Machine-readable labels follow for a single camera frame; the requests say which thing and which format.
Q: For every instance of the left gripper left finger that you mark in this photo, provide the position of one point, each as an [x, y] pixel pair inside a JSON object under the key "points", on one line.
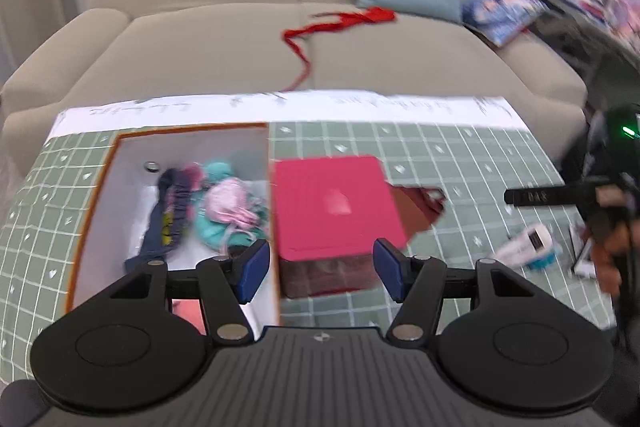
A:
{"points": [[224, 286]]}

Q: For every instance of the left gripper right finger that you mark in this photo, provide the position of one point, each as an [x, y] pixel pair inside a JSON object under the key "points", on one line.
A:
{"points": [[418, 285]]}

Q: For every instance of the blue plush eye mask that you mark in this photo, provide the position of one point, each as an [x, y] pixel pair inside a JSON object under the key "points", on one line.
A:
{"points": [[533, 249]]}

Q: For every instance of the teal soft garment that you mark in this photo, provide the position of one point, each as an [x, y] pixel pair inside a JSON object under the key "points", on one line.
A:
{"points": [[225, 241]]}

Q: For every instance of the person right hand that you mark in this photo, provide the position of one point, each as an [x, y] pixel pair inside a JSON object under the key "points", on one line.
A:
{"points": [[615, 230]]}

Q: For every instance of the maroon orange face mask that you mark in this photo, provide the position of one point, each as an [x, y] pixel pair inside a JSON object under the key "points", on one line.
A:
{"points": [[418, 207]]}

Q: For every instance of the pink scrunchie cloth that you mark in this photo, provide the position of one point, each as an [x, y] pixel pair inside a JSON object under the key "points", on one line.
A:
{"points": [[229, 202]]}

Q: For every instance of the dark blue headband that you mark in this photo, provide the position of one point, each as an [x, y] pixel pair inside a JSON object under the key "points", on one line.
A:
{"points": [[171, 215]]}

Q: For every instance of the pink box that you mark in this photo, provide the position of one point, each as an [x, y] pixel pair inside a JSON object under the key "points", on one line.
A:
{"points": [[328, 212]]}

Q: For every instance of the green grid tablecloth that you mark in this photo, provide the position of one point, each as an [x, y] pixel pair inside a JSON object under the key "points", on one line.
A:
{"points": [[474, 149]]}

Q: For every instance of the orange white storage box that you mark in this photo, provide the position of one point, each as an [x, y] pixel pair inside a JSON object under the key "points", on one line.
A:
{"points": [[121, 204]]}

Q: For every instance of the anime print cushion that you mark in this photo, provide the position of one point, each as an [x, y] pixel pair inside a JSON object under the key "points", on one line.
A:
{"points": [[498, 22]]}

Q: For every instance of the red ribbon cloth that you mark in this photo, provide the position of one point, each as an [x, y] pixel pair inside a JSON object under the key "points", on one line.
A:
{"points": [[339, 22]]}

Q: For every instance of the beige fabric sofa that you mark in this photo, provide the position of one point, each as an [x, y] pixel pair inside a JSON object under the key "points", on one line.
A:
{"points": [[123, 50]]}

